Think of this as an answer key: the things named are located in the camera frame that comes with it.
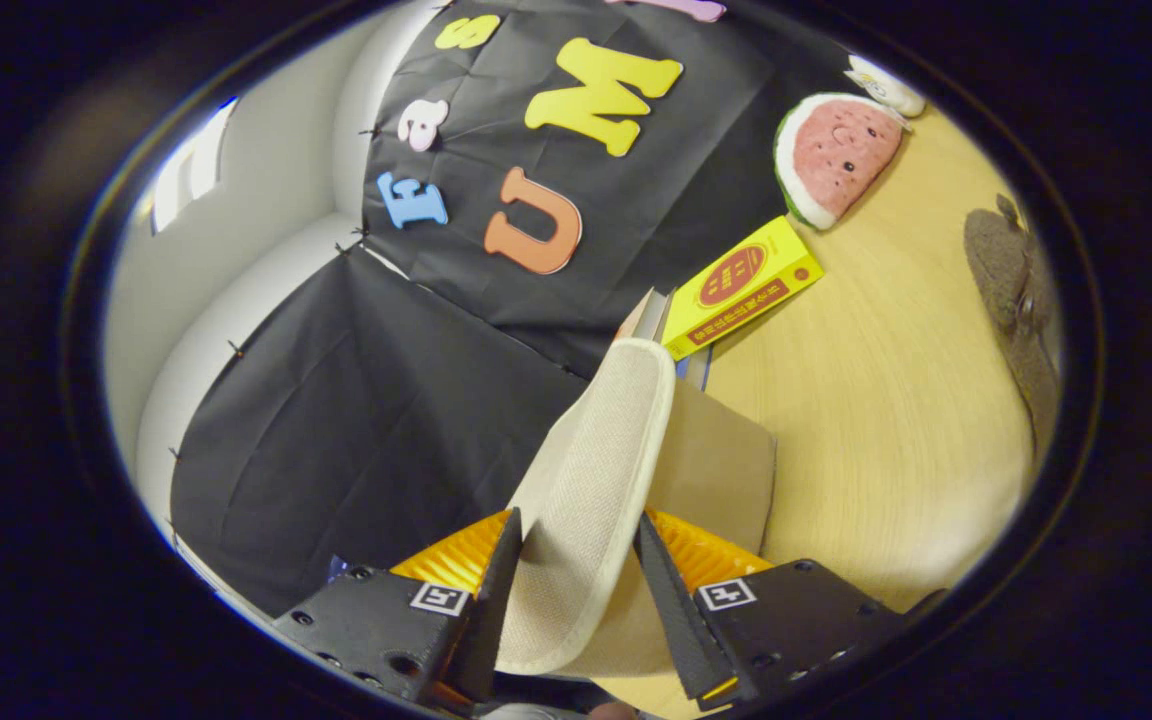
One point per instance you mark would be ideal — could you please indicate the long ceiling light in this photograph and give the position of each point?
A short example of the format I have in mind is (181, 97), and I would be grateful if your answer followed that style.
(191, 170)

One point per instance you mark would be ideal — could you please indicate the yellow book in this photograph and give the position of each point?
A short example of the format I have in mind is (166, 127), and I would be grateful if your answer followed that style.
(736, 290)

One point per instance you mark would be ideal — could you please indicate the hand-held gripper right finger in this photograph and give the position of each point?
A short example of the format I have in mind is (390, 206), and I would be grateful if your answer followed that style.
(681, 630)

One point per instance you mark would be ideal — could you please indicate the beige cover book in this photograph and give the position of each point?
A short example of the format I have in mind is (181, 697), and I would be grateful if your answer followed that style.
(641, 318)

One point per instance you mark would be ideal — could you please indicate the watermelon plush toy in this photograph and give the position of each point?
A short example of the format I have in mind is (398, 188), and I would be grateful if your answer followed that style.
(841, 150)

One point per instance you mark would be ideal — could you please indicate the white plush toy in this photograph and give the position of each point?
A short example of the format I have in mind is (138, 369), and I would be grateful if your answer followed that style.
(891, 90)

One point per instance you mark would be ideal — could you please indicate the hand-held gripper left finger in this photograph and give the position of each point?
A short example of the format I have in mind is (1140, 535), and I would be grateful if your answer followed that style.
(491, 620)

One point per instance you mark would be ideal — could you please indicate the beige fabric storage box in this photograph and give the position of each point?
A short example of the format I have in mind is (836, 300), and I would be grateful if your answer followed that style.
(596, 480)

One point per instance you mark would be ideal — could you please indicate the brown fuzzy shoe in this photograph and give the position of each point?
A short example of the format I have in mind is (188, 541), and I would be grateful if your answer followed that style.
(1011, 290)

